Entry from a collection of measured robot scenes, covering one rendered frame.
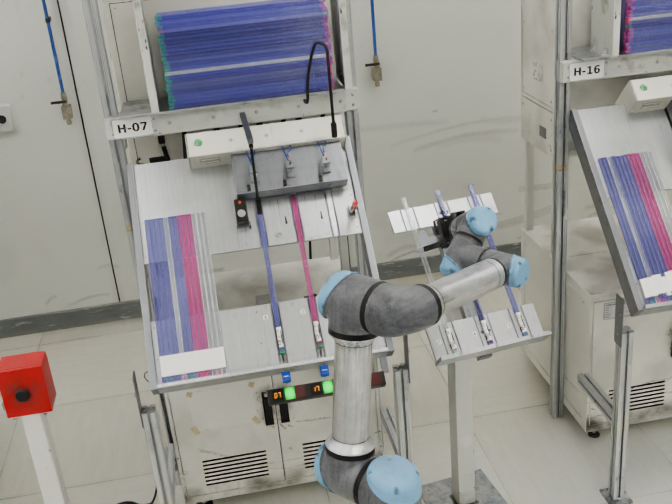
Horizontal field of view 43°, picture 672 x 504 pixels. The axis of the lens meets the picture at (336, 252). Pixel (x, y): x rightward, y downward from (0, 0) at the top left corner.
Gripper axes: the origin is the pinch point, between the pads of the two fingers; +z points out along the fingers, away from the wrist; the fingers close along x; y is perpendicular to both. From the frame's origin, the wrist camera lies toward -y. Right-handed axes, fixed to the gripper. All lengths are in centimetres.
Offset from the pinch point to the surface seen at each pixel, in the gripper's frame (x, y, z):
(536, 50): -68, 65, 39
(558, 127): -60, 33, 24
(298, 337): 43.1, -15.5, 15.2
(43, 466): 122, -36, 48
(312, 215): 29.2, 19.9, 23.1
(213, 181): 56, 37, 30
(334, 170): 20.2, 31.6, 19.1
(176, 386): 80, -21, 16
